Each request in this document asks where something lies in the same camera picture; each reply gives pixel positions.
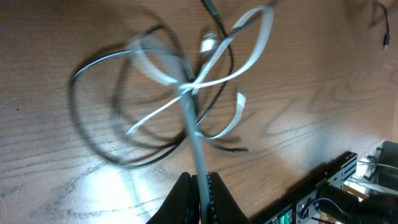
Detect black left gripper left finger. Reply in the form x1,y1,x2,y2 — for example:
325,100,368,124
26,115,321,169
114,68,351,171
147,172,199,224

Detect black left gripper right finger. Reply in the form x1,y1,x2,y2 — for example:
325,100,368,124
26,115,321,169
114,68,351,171
207,172,251,224

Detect white usb cable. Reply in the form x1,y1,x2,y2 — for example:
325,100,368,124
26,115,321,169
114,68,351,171
126,4,275,224

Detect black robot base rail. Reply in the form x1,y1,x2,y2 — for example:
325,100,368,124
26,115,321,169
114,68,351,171
250,151,398,224

